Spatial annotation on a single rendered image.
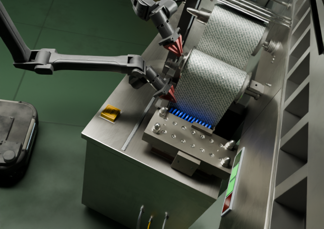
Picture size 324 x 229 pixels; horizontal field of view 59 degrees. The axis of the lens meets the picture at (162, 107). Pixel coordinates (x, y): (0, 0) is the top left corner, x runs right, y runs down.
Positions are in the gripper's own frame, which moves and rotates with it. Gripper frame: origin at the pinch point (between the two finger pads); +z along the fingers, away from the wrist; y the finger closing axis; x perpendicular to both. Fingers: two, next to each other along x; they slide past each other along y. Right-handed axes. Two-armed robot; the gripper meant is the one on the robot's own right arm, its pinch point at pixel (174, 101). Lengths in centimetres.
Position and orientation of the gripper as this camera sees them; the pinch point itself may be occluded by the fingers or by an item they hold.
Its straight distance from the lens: 128.3
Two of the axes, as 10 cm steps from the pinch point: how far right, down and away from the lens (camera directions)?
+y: -3.6, 6.5, -6.7
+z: 6.6, 6.8, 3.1
